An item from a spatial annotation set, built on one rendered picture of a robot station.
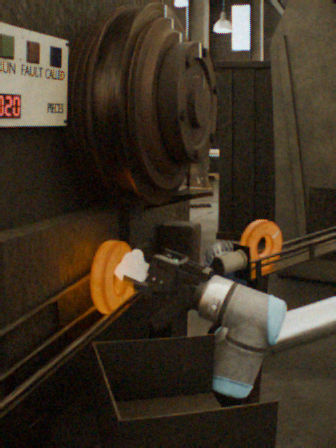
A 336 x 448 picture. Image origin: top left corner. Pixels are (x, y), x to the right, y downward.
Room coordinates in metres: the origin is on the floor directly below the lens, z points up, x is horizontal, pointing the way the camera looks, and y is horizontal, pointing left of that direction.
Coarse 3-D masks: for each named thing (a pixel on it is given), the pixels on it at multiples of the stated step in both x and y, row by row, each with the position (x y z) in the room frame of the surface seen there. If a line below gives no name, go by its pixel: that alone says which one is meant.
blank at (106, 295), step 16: (112, 240) 1.17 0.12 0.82; (96, 256) 1.11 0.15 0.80; (112, 256) 1.12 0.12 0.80; (96, 272) 1.09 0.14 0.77; (112, 272) 1.12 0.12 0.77; (96, 288) 1.09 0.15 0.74; (112, 288) 1.11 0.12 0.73; (128, 288) 1.18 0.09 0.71; (96, 304) 1.10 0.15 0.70; (112, 304) 1.11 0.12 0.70; (128, 304) 1.18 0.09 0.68
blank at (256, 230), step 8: (256, 224) 1.66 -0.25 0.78; (264, 224) 1.67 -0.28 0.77; (272, 224) 1.69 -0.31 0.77; (248, 232) 1.65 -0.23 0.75; (256, 232) 1.66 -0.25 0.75; (264, 232) 1.68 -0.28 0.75; (272, 232) 1.69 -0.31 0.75; (280, 232) 1.72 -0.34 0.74; (240, 240) 1.66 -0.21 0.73; (248, 240) 1.64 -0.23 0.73; (256, 240) 1.66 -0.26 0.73; (272, 240) 1.70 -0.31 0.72; (280, 240) 1.72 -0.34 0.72; (256, 248) 1.66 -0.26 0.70; (272, 248) 1.70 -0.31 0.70; (280, 248) 1.72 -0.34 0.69; (256, 256) 1.66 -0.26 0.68; (272, 264) 1.70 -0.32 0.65
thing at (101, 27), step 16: (112, 16) 1.19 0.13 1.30; (96, 32) 1.22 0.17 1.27; (80, 48) 1.20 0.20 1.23; (96, 48) 1.13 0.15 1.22; (80, 64) 1.17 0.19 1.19; (80, 80) 1.16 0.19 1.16; (80, 96) 1.15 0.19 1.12; (80, 112) 1.16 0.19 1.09; (64, 128) 1.18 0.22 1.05; (80, 128) 1.16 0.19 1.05; (80, 144) 1.18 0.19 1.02; (96, 144) 1.13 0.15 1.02; (80, 160) 1.21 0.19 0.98; (96, 160) 1.14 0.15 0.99; (96, 176) 1.24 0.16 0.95; (112, 192) 1.21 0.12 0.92
